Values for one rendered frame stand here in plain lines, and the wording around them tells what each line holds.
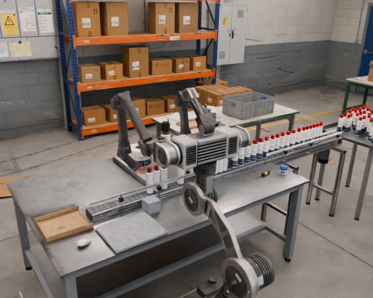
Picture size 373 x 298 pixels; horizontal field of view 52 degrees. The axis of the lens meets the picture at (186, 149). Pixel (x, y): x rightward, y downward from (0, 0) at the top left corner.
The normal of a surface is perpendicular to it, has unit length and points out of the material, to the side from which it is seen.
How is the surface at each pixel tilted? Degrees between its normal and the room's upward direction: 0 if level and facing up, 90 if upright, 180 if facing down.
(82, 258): 0
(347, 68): 90
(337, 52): 90
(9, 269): 0
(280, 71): 90
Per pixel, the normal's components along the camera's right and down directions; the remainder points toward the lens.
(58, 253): 0.02, -0.93
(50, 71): 0.56, 0.32
